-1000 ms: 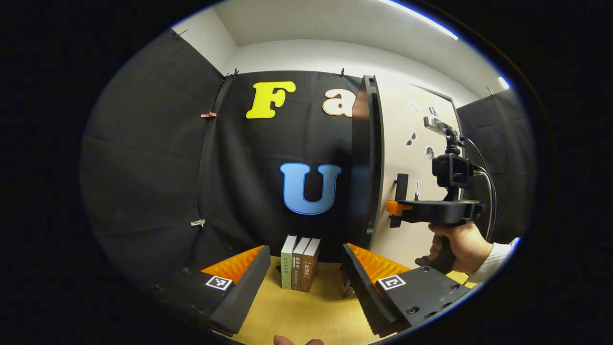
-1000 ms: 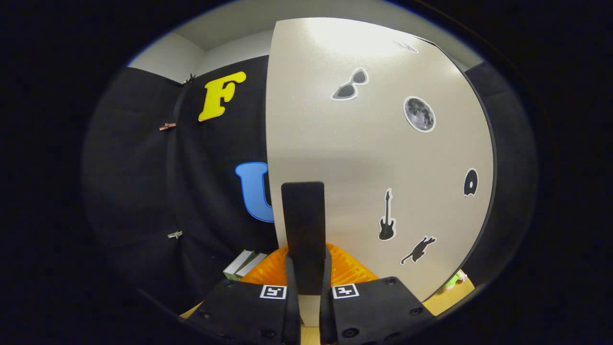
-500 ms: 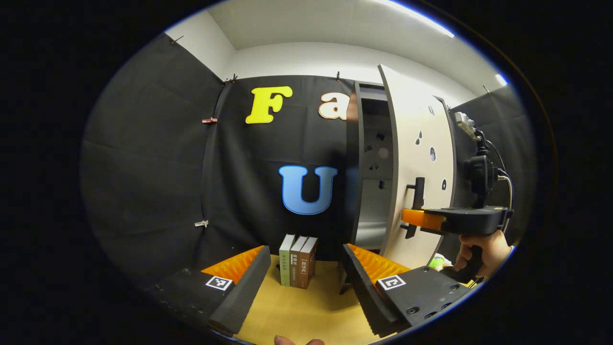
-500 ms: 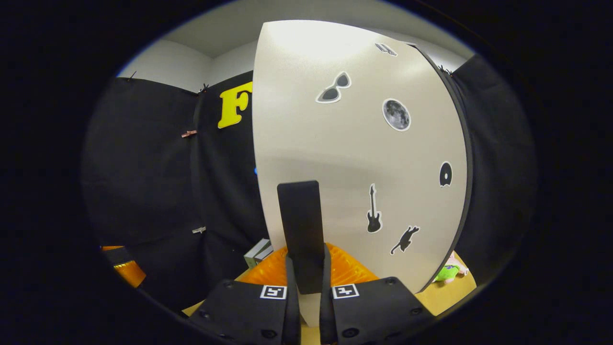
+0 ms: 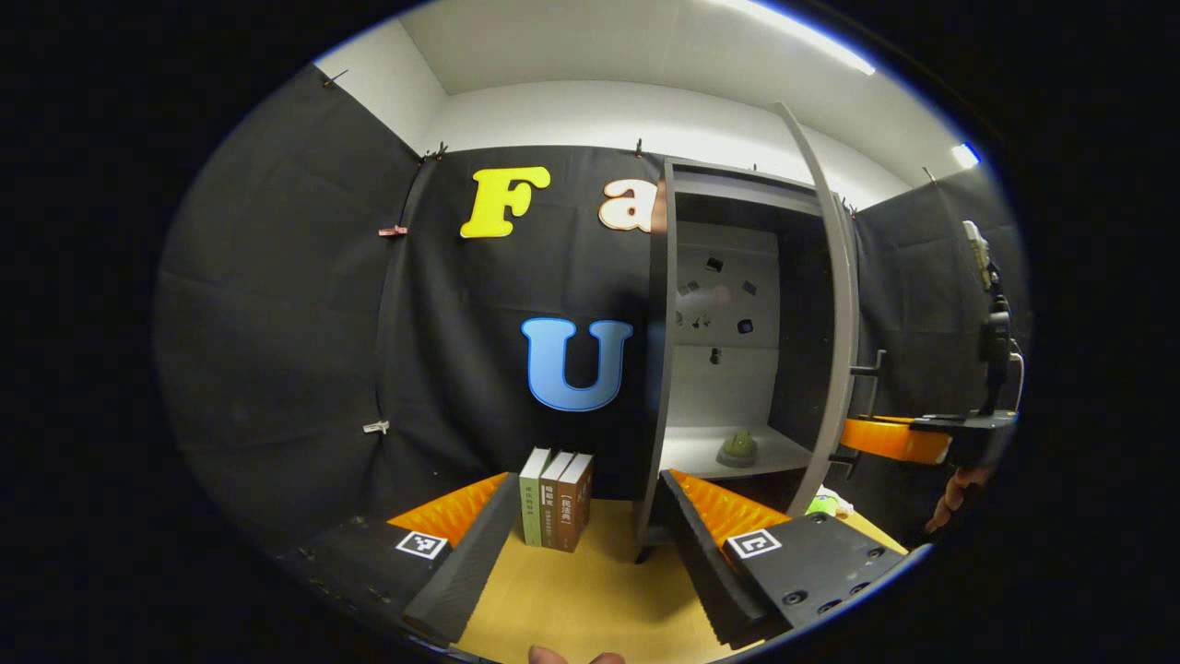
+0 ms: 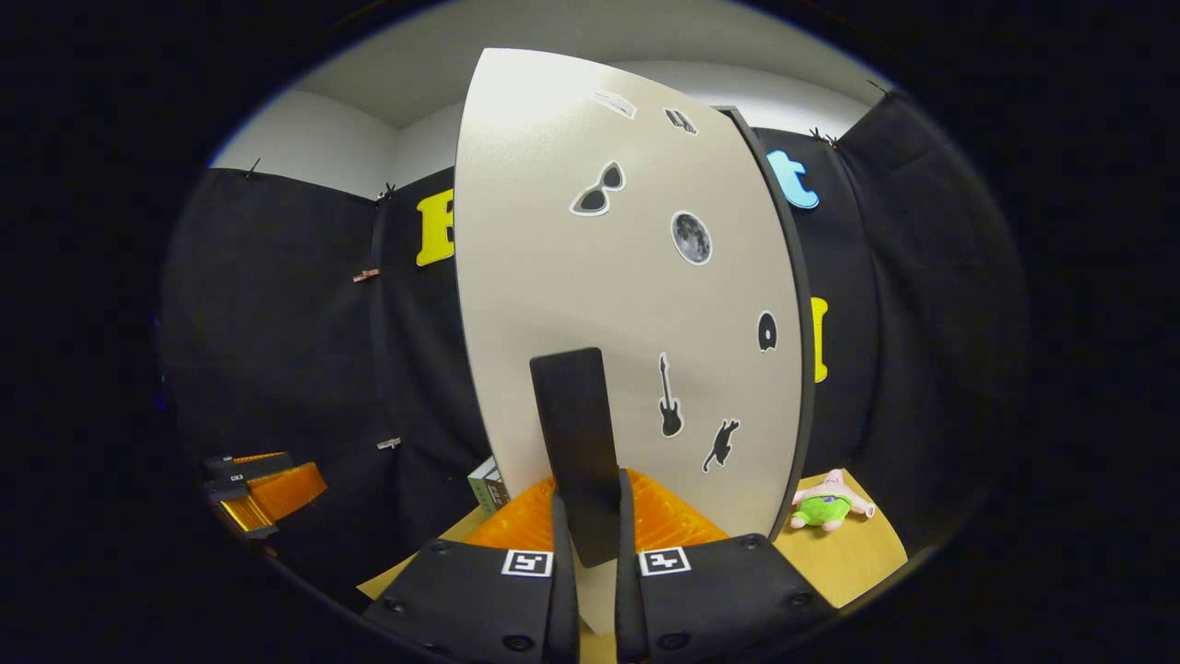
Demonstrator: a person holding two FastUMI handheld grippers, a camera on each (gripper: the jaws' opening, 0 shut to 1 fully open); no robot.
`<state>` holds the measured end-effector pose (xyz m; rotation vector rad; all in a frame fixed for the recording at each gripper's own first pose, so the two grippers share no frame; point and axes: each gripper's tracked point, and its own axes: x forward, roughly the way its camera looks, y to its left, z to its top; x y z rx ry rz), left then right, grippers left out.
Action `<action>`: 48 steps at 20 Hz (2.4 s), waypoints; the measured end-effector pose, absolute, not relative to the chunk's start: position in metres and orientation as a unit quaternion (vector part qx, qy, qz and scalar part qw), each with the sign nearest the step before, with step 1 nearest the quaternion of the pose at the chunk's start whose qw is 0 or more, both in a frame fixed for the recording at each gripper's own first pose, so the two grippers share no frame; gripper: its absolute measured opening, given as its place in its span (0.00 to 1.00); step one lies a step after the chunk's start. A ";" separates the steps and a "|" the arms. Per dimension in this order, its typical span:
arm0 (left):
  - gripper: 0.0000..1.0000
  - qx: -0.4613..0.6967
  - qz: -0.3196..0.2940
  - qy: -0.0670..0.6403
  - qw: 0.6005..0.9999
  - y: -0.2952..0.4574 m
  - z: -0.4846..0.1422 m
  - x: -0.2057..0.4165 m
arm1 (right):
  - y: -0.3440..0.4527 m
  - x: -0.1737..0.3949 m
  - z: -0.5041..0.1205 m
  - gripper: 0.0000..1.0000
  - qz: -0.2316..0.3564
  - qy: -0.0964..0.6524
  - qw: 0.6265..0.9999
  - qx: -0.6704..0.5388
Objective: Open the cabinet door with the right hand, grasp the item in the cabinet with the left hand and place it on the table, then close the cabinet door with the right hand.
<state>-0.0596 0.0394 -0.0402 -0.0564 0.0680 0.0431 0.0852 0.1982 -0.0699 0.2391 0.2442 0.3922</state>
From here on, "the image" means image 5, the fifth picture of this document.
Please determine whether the black door handle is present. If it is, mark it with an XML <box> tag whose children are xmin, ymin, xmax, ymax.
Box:
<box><xmin>828</xmin><ymin>349</ymin><xmax>888</xmax><ymax>479</ymax></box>

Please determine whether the green plush toy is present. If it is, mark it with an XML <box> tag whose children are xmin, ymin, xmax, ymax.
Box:
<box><xmin>805</xmin><ymin>487</ymin><xmax>856</xmax><ymax>519</ymax></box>

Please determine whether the brown book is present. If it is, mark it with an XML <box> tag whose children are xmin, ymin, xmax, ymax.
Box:
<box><xmin>539</xmin><ymin>450</ymin><xmax>575</xmax><ymax>551</ymax></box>
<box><xmin>556</xmin><ymin>453</ymin><xmax>595</xmax><ymax>554</ymax></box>

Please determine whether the green bottle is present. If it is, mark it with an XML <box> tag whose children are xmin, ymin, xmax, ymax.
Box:
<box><xmin>718</xmin><ymin>428</ymin><xmax>760</xmax><ymax>468</ymax></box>

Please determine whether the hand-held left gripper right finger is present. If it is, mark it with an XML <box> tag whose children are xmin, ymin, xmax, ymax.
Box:
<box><xmin>657</xmin><ymin>468</ymin><xmax>912</xmax><ymax>650</ymax></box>

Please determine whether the black backdrop cloth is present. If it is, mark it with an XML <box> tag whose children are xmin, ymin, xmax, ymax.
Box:
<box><xmin>155</xmin><ymin>65</ymin><xmax>1032</xmax><ymax>573</ymax></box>

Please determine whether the dark grey cabinet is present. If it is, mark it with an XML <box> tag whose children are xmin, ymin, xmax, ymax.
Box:
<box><xmin>636</xmin><ymin>157</ymin><xmax>863</xmax><ymax>564</ymax></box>

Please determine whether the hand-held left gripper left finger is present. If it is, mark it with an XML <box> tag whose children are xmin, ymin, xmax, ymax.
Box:
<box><xmin>272</xmin><ymin>472</ymin><xmax>525</xmax><ymax>648</ymax></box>

